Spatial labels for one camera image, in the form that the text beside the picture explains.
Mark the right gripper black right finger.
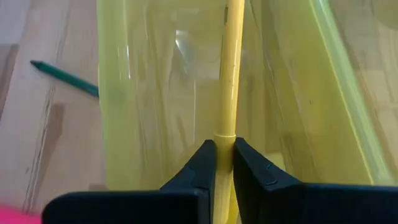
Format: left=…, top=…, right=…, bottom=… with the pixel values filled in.
left=233, top=137, right=398, bottom=224

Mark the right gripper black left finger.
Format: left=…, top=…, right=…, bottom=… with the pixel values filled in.
left=42, top=139, right=218, bottom=224

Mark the yellow-green translucent supply box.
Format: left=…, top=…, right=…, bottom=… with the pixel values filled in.
left=96, top=0, right=259, bottom=191

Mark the yellow pen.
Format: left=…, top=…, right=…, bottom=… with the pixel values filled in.
left=212, top=0, right=246, bottom=224

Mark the green pencil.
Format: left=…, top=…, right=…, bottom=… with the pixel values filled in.
left=30, top=60, right=100, bottom=97

